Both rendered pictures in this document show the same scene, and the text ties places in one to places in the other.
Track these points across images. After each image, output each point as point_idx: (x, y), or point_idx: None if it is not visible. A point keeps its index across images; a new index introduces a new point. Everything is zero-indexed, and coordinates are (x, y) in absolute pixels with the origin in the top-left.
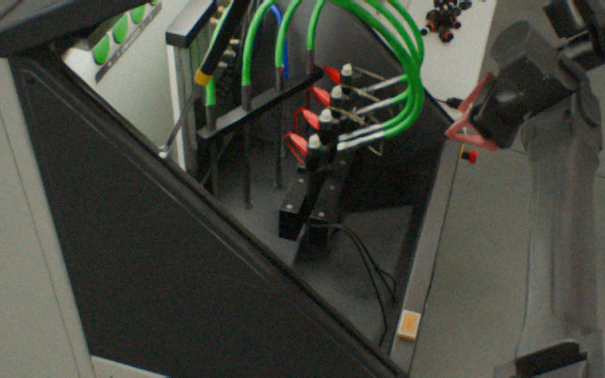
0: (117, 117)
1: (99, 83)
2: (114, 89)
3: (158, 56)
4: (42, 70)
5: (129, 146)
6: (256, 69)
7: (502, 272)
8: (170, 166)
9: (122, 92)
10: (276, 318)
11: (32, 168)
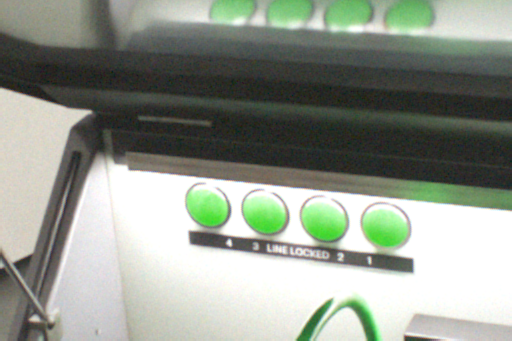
0: (54, 241)
1: (198, 249)
2: (235, 285)
3: (383, 336)
4: (66, 140)
5: (27, 274)
6: None
7: None
8: (21, 332)
9: (256, 305)
10: None
11: None
